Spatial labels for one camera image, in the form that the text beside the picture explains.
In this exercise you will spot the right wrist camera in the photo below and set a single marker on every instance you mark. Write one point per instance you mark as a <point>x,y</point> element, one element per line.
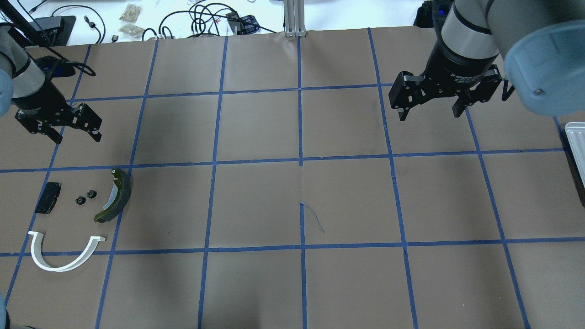
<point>432,13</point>

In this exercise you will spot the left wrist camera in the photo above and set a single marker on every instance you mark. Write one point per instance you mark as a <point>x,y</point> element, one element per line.
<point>58,69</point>

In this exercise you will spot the bag of small parts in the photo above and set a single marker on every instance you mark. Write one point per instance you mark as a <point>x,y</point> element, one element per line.
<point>131,13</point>

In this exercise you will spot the green brake shoe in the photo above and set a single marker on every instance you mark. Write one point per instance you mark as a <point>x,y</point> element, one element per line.
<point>118,198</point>

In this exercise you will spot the black monitor stand base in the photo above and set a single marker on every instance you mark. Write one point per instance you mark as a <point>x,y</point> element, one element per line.
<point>57,30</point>

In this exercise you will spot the aluminium frame post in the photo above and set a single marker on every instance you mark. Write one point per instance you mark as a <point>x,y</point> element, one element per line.
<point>294,18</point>

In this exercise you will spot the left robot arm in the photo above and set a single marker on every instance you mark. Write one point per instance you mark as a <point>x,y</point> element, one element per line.
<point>21,75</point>

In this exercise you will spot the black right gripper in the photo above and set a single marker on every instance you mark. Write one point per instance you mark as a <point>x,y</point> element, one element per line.
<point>458,64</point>

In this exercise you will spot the white curved plastic part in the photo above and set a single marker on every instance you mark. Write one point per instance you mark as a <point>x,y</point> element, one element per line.
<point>78,259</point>

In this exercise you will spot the ribbed metal tray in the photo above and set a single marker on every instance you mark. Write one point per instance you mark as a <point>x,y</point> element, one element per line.
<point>575,133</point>

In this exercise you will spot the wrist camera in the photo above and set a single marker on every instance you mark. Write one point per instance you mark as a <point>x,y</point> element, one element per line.
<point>432,13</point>
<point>58,69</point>

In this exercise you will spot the black brake pad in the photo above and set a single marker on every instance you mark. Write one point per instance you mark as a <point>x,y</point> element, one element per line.
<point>48,198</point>

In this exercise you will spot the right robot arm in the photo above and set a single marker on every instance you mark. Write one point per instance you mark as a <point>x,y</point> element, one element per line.
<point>532,47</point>

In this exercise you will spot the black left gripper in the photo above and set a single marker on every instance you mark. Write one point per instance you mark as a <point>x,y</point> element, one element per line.
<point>40,103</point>

